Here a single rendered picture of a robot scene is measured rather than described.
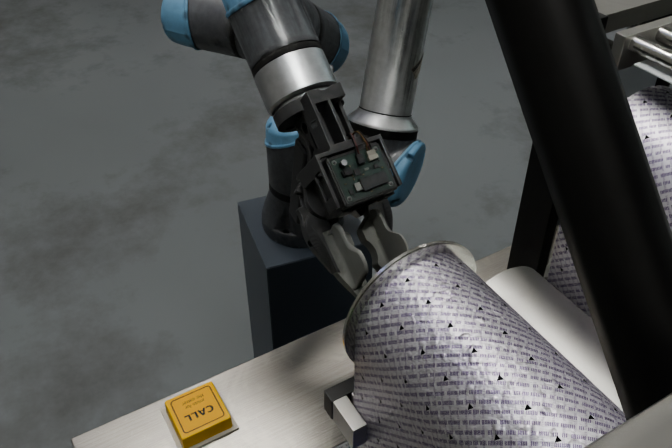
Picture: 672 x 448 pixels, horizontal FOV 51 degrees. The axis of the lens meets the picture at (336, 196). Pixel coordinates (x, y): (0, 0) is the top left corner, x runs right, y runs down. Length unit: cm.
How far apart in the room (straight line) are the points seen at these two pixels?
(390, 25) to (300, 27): 41
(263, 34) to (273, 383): 54
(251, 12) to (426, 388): 38
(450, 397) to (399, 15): 67
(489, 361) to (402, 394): 9
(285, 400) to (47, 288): 171
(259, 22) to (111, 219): 222
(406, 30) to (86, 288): 177
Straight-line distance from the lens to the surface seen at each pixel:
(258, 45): 69
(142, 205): 289
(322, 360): 107
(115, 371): 230
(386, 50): 109
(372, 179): 64
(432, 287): 59
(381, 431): 67
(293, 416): 101
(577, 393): 55
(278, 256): 123
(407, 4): 108
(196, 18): 85
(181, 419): 100
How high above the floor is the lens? 173
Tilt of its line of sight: 37 degrees down
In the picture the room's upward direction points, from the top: straight up
